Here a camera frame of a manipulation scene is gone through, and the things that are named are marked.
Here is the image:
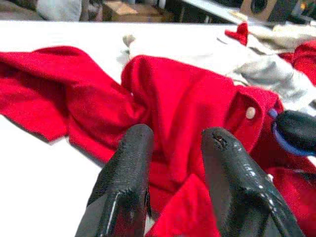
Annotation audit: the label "brown cardboard box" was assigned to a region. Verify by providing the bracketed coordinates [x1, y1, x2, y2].
[102, 0, 174, 23]

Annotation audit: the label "white jacket black trim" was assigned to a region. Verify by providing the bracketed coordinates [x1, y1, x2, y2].
[216, 24, 316, 111]

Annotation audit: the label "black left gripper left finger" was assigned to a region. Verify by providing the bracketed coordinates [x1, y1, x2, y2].
[75, 124, 155, 237]

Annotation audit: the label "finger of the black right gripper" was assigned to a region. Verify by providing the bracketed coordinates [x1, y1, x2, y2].
[273, 110, 316, 156]

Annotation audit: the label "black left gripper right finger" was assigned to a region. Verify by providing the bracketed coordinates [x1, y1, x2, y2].
[201, 127, 306, 237]

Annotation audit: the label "red shirt white stripes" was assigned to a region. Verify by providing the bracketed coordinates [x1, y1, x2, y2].
[0, 21, 316, 237]

